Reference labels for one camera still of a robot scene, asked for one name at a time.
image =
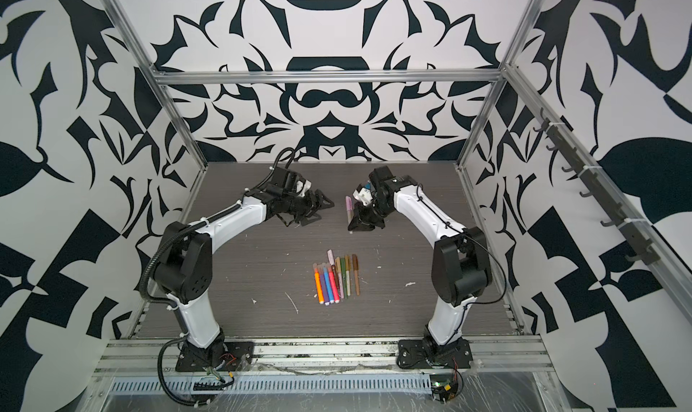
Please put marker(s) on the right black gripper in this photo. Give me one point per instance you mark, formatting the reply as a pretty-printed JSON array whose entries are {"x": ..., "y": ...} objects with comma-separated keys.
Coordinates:
[{"x": 361, "y": 221}]

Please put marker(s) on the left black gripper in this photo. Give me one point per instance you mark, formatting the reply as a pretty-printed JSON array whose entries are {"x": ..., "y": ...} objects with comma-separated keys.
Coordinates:
[{"x": 314, "y": 206}]

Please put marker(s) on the lilac pink marker pen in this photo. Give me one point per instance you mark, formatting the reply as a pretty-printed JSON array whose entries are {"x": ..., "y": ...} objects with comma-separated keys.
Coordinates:
[{"x": 349, "y": 209}]

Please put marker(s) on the brown marker pen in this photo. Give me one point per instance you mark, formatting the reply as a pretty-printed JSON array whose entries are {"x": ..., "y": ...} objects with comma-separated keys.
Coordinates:
[{"x": 355, "y": 271}]

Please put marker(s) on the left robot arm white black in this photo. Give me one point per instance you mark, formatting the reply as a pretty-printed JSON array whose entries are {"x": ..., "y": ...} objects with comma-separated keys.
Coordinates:
[{"x": 180, "y": 272}]

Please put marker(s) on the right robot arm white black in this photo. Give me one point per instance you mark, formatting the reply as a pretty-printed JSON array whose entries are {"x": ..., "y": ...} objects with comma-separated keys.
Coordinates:
[{"x": 461, "y": 260}]

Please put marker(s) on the olive tan marker pen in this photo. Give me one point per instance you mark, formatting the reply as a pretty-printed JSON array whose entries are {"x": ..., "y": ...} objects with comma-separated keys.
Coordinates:
[{"x": 340, "y": 274}]

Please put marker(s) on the light pink marker pen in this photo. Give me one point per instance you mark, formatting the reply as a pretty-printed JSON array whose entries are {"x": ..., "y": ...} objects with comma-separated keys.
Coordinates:
[{"x": 331, "y": 257}]

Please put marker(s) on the dark red marker pen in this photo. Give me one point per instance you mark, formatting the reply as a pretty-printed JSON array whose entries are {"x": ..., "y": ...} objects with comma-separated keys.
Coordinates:
[{"x": 336, "y": 283}]

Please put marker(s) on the blue marker pen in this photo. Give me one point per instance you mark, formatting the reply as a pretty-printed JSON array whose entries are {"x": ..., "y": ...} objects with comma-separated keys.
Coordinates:
[{"x": 327, "y": 283}]

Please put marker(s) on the green marker pen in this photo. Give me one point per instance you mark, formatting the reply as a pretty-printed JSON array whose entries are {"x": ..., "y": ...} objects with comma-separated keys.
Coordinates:
[{"x": 347, "y": 275}]

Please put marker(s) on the pink red marker pen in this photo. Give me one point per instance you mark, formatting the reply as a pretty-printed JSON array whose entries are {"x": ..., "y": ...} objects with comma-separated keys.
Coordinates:
[{"x": 331, "y": 279}]

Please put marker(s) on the orange marker pen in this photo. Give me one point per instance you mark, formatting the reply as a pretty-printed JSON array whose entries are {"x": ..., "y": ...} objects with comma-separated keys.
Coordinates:
[{"x": 318, "y": 284}]

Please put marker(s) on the purple marker pen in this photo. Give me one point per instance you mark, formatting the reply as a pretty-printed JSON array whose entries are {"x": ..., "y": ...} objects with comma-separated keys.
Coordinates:
[{"x": 323, "y": 284}]

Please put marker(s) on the circuit board with green light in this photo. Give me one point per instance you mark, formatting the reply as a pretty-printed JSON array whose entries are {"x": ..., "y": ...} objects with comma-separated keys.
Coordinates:
[{"x": 446, "y": 389}]

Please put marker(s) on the grey hook rack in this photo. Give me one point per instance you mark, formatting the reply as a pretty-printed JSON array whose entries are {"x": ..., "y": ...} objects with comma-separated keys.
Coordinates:
[{"x": 600, "y": 188}]

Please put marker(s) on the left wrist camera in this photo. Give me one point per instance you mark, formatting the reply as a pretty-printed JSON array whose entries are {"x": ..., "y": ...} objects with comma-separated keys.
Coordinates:
[{"x": 302, "y": 186}]

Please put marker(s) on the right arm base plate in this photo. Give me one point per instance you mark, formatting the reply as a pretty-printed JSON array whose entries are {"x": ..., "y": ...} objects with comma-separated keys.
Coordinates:
[{"x": 426, "y": 354}]

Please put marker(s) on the aluminium frame crossbar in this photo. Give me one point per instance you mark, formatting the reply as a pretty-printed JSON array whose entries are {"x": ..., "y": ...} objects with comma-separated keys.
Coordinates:
[{"x": 168, "y": 78}]

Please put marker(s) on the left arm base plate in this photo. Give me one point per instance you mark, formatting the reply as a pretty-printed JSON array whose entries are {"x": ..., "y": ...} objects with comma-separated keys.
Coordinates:
[{"x": 216, "y": 356}]

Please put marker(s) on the aluminium front rail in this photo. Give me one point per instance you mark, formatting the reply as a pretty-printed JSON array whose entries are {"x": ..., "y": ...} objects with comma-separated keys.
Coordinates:
[{"x": 354, "y": 355}]

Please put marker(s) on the white slotted cable duct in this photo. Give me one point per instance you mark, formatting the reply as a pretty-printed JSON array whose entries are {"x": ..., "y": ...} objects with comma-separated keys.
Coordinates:
[{"x": 307, "y": 384}]

